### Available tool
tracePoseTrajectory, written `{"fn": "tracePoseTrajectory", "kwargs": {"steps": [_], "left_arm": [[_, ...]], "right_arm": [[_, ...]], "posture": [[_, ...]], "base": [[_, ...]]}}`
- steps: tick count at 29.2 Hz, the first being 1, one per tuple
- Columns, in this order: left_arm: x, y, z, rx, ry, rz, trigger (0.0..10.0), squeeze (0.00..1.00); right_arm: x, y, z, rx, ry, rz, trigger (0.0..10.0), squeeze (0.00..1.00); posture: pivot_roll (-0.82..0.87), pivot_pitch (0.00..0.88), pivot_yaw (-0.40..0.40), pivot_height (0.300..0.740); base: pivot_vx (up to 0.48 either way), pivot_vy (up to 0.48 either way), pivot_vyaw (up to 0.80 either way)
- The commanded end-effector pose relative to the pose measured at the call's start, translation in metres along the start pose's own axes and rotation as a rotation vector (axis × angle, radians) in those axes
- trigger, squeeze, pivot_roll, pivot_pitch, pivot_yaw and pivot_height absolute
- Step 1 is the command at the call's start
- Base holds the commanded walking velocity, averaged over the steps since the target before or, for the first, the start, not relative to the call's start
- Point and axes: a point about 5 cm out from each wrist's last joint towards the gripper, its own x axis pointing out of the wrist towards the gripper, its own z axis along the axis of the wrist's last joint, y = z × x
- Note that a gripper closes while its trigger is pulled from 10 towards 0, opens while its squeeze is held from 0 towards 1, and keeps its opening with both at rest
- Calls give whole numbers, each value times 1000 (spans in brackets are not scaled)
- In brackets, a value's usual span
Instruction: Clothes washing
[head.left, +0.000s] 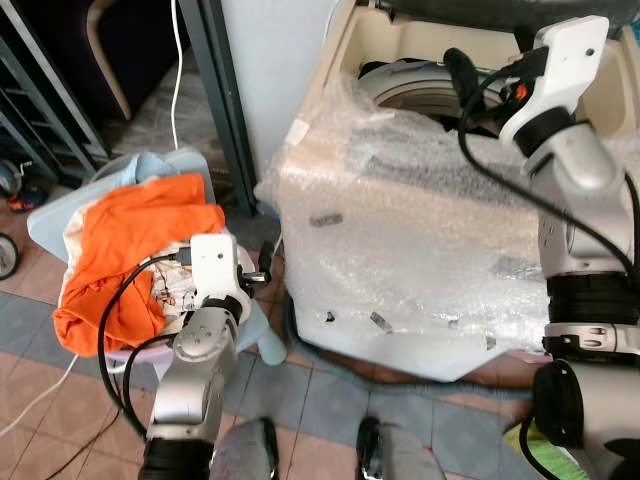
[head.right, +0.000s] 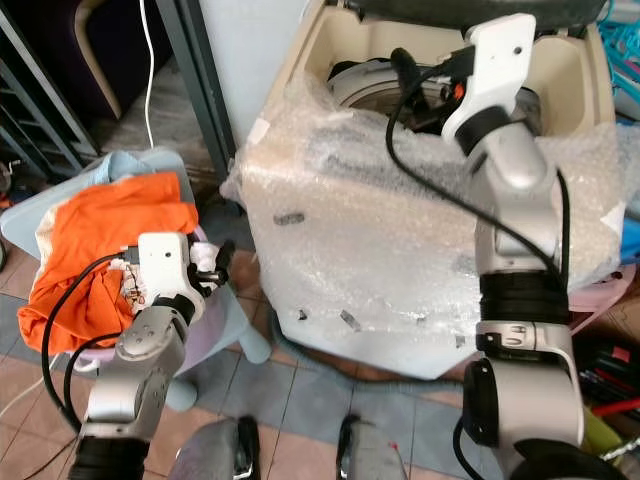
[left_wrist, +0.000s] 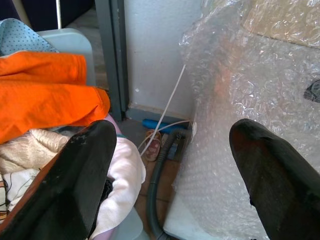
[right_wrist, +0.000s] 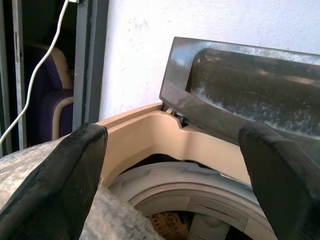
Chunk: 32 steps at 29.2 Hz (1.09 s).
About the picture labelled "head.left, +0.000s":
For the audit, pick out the grey robot left leg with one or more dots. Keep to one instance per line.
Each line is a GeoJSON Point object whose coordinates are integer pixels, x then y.
{"type": "Point", "coordinates": [245, 455]}

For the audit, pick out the dark metal shelf rack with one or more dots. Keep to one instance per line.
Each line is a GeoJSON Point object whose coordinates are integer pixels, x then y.
{"type": "Point", "coordinates": [40, 100]}

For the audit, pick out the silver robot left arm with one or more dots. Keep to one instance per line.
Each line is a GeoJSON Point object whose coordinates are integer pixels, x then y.
{"type": "Point", "coordinates": [190, 380]}

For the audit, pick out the green plastic item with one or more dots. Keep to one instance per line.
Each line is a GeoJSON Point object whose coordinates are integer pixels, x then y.
{"type": "Point", "coordinates": [530, 455]}

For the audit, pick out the washing machine drum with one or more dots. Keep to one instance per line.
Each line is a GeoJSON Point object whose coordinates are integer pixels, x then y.
{"type": "Point", "coordinates": [400, 90]}

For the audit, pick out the bubble-wrapped white washing machine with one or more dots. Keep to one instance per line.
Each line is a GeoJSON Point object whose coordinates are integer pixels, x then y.
{"type": "Point", "coordinates": [400, 230]}

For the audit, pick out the dark grey metal post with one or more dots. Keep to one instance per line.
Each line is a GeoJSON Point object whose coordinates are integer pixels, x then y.
{"type": "Point", "coordinates": [225, 120]}

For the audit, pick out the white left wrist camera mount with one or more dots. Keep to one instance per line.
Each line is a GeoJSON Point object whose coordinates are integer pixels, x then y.
{"type": "Point", "coordinates": [213, 265]}

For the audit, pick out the orange garment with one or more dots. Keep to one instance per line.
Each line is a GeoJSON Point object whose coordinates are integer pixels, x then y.
{"type": "Point", "coordinates": [120, 240]}

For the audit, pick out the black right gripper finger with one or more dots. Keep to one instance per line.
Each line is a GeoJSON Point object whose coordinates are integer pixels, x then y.
{"type": "Point", "coordinates": [460, 70]}
{"type": "Point", "coordinates": [525, 38]}

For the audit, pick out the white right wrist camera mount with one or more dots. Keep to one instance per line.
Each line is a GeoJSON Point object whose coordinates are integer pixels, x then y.
{"type": "Point", "coordinates": [570, 60]}

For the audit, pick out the dark purple beige-framed chair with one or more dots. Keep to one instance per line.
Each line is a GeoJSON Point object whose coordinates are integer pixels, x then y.
{"type": "Point", "coordinates": [130, 50]}

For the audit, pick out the cream cloth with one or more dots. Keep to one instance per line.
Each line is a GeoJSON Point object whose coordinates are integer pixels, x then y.
{"type": "Point", "coordinates": [78, 240]}

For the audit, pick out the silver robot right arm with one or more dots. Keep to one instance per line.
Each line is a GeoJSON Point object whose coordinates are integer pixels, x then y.
{"type": "Point", "coordinates": [590, 170]}

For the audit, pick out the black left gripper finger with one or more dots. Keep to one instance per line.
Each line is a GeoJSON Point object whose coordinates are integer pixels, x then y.
{"type": "Point", "coordinates": [265, 265]}

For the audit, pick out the grey wheel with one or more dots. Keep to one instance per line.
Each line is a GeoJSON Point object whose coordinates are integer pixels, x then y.
{"type": "Point", "coordinates": [6, 258]}
{"type": "Point", "coordinates": [8, 178]}

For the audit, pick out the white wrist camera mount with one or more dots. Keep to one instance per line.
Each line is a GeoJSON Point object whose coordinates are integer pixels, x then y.
{"type": "Point", "coordinates": [213, 265]}
{"type": "Point", "coordinates": [570, 60]}

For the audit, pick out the light blue plastic chair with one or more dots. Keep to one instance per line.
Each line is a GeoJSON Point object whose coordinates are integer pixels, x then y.
{"type": "Point", "coordinates": [60, 225]}

